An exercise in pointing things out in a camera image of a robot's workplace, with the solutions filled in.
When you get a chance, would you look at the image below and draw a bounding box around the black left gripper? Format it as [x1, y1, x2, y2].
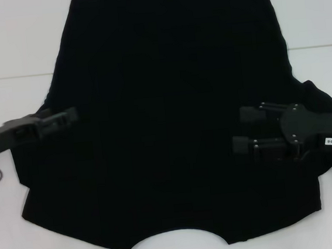
[0, 106, 83, 158]

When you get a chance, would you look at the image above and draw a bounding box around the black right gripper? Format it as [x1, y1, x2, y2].
[228, 95, 332, 166]

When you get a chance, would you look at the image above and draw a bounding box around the black shirt with pink print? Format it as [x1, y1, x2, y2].
[0, 0, 332, 249]

